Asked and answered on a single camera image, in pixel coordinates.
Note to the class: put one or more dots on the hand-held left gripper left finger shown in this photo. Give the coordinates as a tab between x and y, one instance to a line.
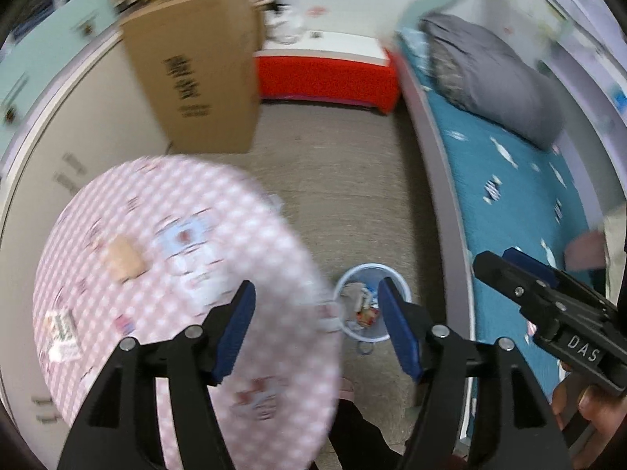
235	333

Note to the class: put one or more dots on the person's leg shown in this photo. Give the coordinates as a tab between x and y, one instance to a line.
362	435

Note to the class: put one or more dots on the cream cabinet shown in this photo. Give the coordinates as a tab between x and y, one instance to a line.
59	122

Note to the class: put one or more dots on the pale green cloth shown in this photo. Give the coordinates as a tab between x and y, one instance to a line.
616	245

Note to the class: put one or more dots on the beige paper piece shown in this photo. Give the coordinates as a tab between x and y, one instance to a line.
125	257

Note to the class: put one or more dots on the bed with teal sheet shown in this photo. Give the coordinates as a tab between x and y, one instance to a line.
514	181

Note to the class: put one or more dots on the white and blue trash bin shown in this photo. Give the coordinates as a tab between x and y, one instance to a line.
365	335

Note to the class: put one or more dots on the person's right hand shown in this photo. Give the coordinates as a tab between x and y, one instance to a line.
602	411

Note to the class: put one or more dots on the round table pink checked tablecloth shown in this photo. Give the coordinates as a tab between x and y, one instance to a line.
147	205

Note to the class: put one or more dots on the red storage box white lid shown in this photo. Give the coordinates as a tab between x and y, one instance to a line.
328	76

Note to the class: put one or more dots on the large brown cardboard box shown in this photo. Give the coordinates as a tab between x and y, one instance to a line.
196	73

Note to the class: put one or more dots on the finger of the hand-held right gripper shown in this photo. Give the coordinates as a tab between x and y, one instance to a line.
504	276
531	267

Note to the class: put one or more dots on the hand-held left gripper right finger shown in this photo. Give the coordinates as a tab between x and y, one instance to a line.
399	333

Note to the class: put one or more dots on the small white printed carton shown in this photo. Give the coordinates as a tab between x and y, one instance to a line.
62	335

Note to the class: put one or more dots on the pink cloth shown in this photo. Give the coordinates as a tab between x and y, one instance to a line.
585	252

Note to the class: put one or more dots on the grey pillow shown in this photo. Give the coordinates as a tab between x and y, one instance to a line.
494	78

